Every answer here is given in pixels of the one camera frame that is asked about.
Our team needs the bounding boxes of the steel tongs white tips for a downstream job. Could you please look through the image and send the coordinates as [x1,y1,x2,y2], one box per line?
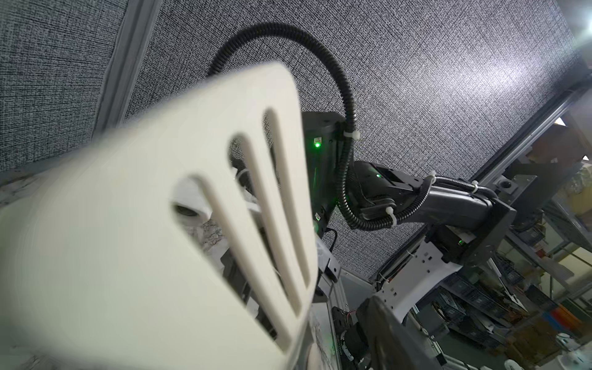
[1,63,318,369]

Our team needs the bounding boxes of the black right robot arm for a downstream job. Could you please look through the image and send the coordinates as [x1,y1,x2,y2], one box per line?
[331,160,516,369]

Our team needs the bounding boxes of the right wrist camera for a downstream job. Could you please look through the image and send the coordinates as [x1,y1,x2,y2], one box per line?
[171,177,213,228]

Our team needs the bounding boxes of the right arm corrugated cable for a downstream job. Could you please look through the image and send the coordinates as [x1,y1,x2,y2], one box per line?
[205,22,498,232]

